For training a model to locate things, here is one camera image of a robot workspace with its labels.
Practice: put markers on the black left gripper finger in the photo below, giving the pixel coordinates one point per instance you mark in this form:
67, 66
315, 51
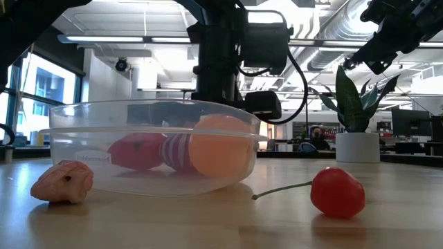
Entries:
172, 115
193, 114

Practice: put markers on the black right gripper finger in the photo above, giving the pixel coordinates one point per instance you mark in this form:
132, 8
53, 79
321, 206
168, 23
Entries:
380, 66
363, 53

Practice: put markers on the purple white striped toy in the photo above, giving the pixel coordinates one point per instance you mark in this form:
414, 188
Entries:
176, 152

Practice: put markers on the orange toy fruit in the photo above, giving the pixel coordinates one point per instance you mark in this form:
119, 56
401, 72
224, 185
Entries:
221, 152

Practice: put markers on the red dragon fruit toy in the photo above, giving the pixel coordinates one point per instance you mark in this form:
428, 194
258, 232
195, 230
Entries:
138, 152

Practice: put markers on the clear plastic tupperware container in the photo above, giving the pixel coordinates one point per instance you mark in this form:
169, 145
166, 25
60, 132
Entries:
86, 117

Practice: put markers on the pale pink lumpy toy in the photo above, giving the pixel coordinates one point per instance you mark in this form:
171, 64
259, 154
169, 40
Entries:
59, 183

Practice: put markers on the red cherry toy with stem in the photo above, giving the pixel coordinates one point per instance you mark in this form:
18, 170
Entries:
337, 193

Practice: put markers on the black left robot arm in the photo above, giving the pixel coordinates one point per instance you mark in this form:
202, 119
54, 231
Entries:
20, 27

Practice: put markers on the black ceiling spotlight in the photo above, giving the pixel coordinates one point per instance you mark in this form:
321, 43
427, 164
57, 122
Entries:
347, 64
121, 64

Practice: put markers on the green leafy plant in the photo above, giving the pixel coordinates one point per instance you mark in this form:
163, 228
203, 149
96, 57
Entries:
347, 103

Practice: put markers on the black computer monitor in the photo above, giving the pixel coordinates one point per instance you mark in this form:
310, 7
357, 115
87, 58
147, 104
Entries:
410, 122

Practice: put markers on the white plant pot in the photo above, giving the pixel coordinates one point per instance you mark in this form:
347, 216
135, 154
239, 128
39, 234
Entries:
356, 148

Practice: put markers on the person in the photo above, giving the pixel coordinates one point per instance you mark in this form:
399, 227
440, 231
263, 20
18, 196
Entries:
316, 140

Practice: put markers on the long ceiling light bar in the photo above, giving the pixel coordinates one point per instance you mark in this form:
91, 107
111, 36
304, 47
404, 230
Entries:
104, 38

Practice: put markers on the blue round object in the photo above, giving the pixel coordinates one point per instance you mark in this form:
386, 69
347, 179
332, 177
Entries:
307, 148

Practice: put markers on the white cup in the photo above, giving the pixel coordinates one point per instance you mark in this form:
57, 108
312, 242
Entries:
36, 138

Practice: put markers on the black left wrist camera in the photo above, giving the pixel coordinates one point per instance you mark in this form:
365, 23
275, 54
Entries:
263, 103

